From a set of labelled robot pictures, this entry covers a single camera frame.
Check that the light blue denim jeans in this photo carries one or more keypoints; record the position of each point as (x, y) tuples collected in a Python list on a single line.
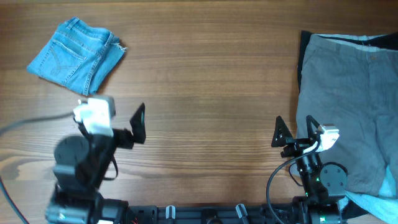
[(78, 57)]

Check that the black garment under shorts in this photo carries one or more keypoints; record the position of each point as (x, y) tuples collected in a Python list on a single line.
[(388, 41)]

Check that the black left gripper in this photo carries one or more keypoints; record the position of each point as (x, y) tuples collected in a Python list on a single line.
[(125, 139)]

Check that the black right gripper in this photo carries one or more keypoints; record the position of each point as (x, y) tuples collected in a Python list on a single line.
[(296, 145)]

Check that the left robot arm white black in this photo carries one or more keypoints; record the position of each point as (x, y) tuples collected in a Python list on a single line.
[(82, 162)]

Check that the black mounting rail base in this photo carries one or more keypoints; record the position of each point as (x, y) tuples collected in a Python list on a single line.
[(281, 213)]

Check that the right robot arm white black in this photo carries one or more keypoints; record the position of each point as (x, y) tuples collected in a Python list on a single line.
[(323, 183)]

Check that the grey shorts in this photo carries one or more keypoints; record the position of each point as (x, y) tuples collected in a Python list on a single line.
[(353, 87)]

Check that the light blue garment in pile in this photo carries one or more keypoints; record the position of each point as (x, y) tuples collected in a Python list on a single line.
[(384, 206)]

